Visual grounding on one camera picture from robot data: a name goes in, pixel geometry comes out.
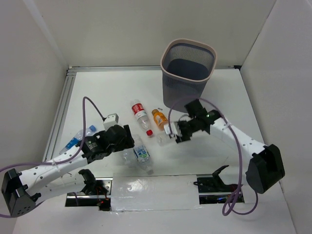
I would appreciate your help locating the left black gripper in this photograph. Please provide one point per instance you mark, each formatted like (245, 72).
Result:
(129, 137)

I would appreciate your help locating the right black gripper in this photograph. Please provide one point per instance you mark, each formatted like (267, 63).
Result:
(182, 137)

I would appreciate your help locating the clear unlabelled plastic bottle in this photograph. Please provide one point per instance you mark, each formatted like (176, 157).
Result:
(163, 139)

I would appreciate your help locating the orange juice bottle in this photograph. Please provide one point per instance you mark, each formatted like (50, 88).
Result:
(159, 118)

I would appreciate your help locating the blue label clear bottle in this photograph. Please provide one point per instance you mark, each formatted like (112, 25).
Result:
(78, 137)

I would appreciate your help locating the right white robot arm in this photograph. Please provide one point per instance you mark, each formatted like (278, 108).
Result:
(265, 165)

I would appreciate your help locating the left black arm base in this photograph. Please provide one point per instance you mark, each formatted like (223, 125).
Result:
(96, 193)

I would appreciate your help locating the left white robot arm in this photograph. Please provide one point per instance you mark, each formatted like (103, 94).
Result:
(24, 191)

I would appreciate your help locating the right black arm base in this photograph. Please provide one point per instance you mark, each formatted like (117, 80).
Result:
(212, 189)

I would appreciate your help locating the grey mesh waste bin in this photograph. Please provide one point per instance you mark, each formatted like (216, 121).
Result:
(186, 67)

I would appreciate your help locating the green white label bottle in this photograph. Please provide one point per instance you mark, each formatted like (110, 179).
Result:
(142, 155)

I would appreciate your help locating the red label clear bottle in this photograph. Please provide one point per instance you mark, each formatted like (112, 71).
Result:
(141, 117)

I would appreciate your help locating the white taped cover sheet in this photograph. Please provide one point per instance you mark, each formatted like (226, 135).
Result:
(154, 193)

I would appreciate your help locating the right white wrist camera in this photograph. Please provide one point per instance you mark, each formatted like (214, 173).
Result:
(172, 129)

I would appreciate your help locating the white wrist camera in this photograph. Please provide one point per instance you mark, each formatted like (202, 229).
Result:
(110, 121)
(172, 129)

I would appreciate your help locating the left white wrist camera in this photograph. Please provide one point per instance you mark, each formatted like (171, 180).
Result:
(110, 121)

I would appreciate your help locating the aluminium frame rail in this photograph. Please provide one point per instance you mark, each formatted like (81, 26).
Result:
(92, 93)

